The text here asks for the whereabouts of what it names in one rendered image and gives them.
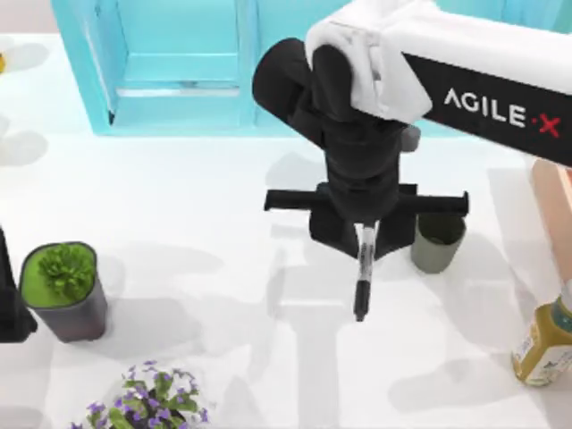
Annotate white and black marker pen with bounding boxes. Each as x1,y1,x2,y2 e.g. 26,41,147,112
351,222,382,324

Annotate grey cup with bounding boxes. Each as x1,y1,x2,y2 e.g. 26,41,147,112
409,213,467,274

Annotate salmon-coloured box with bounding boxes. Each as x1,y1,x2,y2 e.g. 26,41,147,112
530,157,572,291

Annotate yellow-green bottle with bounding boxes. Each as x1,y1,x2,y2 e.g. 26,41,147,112
510,276,572,388

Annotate light blue rack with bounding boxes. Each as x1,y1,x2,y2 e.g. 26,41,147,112
49,0,572,138

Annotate purple flowering plant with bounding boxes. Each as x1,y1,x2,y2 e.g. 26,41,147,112
69,359,211,429

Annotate green plant in dark pot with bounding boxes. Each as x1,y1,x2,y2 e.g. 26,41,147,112
18,240,109,344

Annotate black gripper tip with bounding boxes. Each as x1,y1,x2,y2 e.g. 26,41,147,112
0,225,39,345

